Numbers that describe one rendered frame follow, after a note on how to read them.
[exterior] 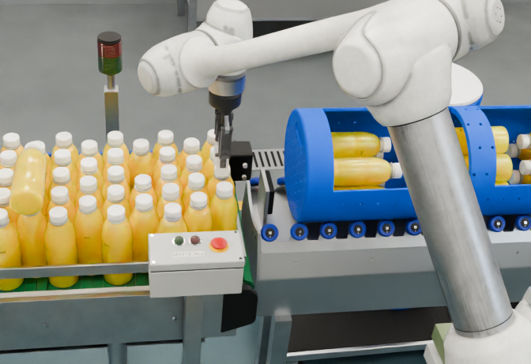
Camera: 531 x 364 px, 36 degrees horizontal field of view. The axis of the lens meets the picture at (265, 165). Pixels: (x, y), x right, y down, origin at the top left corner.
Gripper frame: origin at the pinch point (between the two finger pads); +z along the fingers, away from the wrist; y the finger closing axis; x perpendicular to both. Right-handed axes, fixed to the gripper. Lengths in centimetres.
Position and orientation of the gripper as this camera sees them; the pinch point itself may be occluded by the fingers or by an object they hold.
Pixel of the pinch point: (220, 159)
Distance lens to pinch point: 198.2
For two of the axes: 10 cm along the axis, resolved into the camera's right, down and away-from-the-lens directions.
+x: -9.8, 0.3, -1.8
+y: -1.6, -6.0, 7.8
